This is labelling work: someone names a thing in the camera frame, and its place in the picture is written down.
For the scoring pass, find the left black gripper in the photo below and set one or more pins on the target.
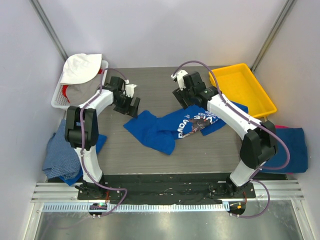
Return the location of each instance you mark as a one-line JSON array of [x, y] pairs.
[[127, 107]]

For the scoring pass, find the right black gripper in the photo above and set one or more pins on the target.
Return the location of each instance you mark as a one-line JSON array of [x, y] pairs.
[[183, 97]]

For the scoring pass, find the blue printed t shirt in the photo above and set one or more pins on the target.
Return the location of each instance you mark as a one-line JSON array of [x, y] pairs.
[[161, 133]]

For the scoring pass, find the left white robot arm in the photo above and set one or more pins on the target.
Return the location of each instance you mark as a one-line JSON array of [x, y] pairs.
[[82, 131]]

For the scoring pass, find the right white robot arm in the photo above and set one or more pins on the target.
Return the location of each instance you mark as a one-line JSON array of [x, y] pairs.
[[258, 139]]

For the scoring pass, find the red cloth in basket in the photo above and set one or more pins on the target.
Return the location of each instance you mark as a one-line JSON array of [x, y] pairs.
[[65, 92]]

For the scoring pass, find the grey cloth in basket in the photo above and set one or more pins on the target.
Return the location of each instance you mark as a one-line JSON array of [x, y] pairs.
[[80, 92]]

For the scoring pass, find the yellow plastic tray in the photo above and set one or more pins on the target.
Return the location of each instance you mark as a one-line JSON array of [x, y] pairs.
[[239, 84]]

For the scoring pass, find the white cloth in basket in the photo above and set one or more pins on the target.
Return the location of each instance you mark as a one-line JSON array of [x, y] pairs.
[[80, 68]]

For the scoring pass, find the white plastic basket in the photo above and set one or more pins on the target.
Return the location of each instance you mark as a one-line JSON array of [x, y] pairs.
[[59, 101]]

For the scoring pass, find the blue checkered shirt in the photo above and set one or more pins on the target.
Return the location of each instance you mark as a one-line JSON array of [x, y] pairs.
[[61, 160]]

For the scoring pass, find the blue cloth under checkered shirt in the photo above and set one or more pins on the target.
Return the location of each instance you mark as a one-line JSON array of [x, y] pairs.
[[71, 181]]

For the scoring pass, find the pink t shirt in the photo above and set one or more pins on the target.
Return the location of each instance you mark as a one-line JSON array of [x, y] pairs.
[[281, 127]]

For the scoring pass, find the folded navy t shirt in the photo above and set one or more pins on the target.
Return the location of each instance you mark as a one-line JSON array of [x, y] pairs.
[[294, 138]]

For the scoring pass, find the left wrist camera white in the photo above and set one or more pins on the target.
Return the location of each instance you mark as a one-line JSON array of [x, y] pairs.
[[129, 89]]

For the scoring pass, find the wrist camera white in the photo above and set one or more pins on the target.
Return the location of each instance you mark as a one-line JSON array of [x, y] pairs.
[[129, 89], [179, 78]]

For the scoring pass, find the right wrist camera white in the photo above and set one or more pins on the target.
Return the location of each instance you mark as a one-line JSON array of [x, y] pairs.
[[179, 78]]

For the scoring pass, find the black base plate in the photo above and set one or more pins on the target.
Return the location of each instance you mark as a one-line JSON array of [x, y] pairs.
[[166, 193]]

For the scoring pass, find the aluminium rail frame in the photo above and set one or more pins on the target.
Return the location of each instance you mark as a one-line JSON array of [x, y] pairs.
[[277, 213]]

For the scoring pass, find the right corner metal post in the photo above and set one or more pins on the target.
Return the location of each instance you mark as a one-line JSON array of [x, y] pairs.
[[276, 27]]

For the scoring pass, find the corner metal post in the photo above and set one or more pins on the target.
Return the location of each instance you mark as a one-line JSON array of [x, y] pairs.
[[276, 27], [49, 28]]

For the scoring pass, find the left corner metal post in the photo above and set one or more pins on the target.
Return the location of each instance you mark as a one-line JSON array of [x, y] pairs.
[[49, 28]]

